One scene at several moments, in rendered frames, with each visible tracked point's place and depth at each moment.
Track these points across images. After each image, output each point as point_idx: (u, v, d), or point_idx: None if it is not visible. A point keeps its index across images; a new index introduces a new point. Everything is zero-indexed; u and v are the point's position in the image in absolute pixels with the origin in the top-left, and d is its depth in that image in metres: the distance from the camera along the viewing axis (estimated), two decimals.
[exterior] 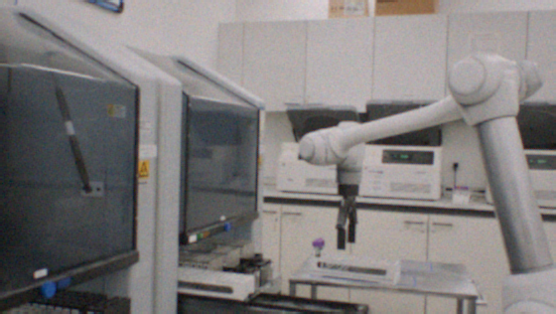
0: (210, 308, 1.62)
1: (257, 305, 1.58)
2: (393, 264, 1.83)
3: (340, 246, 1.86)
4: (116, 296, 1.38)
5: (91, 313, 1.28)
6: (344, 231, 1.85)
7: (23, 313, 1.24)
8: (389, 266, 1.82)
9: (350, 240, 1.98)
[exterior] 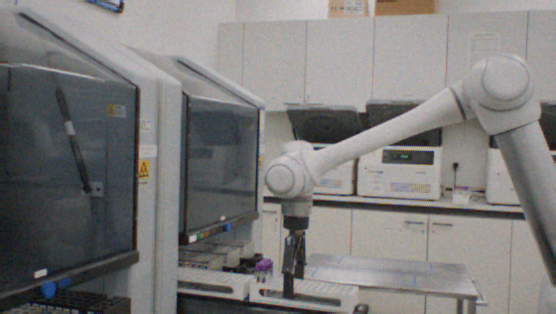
0: (210, 308, 1.62)
1: (257, 305, 1.58)
2: (349, 294, 1.52)
3: (286, 294, 1.55)
4: (116, 296, 1.38)
5: (91, 313, 1.28)
6: (291, 275, 1.55)
7: (23, 313, 1.24)
8: (345, 295, 1.51)
9: None
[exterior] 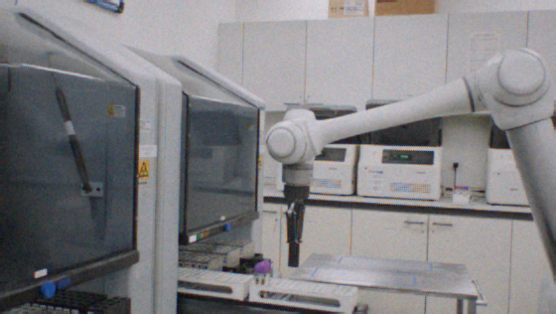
0: (210, 308, 1.62)
1: (257, 305, 1.58)
2: (348, 294, 1.52)
3: (291, 263, 1.60)
4: (116, 296, 1.38)
5: (91, 313, 1.28)
6: (296, 245, 1.59)
7: (23, 313, 1.24)
8: (344, 296, 1.51)
9: (293, 263, 1.61)
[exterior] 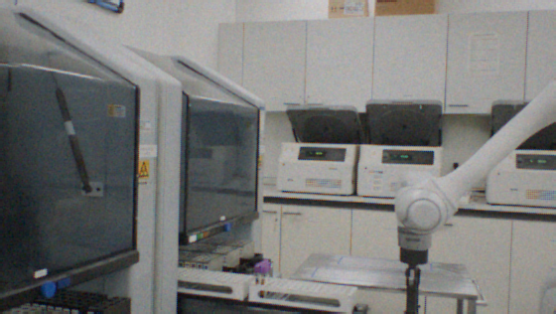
0: (210, 308, 1.62)
1: (257, 305, 1.58)
2: (348, 294, 1.52)
3: None
4: (116, 296, 1.38)
5: (91, 313, 1.28)
6: None
7: (23, 313, 1.24)
8: (344, 296, 1.51)
9: None
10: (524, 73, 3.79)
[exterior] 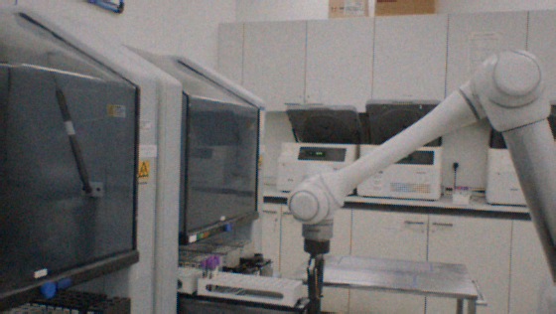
0: None
1: (205, 298, 1.63)
2: (291, 287, 1.57)
3: None
4: (116, 296, 1.38)
5: (91, 313, 1.28)
6: None
7: (23, 313, 1.24)
8: (286, 289, 1.56)
9: None
10: None
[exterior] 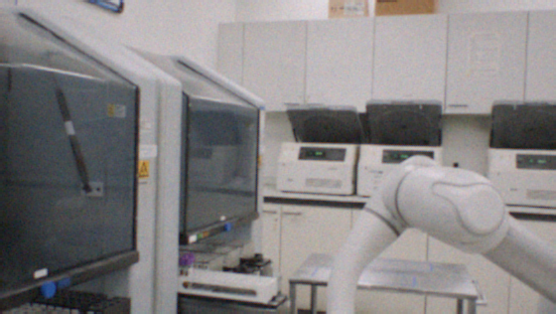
0: None
1: (181, 295, 1.66)
2: (265, 284, 1.59)
3: None
4: (116, 296, 1.38)
5: (91, 313, 1.28)
6: None
7: (23, 313, 1.24)
8: (259, 286, 1.59)
9: None
10: (524, 73, 3.79)
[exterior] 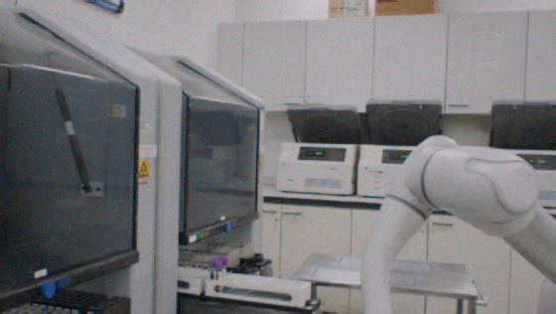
0: None
1: (212, 299, 1.63)
2: (300, 288, 1.56)
3: None
4: (116, 296, 1.38)
5: (91, 313, 1.28)
6: None
7: (23, 313, 1.24)
8: (295, 290, 1.55)
9: None
10: (524, 73, 3.79)
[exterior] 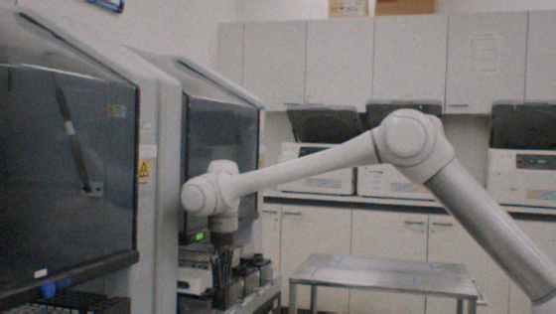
0: None
1: None
2: (198, 277, 1.66)
3: (223, 306, 1.69)
4: (116, 296, 1.38)
5: (91, 313, 1.28)
6: None
7: (23, 313, 1.24)
8: (193, 278, 1.65)
9: (221, 307, 1.68)
10: (524, 73, 3.79)
